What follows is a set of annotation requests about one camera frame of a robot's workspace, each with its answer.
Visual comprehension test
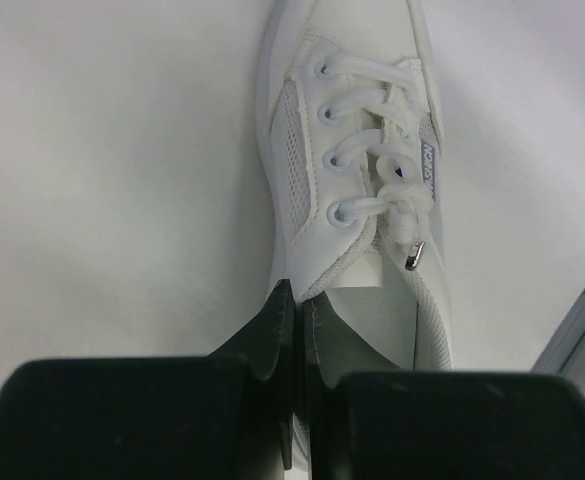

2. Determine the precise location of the white sneaker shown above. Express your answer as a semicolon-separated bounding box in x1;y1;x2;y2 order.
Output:
259;0;456;471

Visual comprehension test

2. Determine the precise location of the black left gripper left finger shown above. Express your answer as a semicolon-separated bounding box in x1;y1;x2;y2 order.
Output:
0;281;294;479

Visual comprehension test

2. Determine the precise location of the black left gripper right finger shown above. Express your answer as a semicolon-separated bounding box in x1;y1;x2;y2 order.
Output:
296;296;585;479

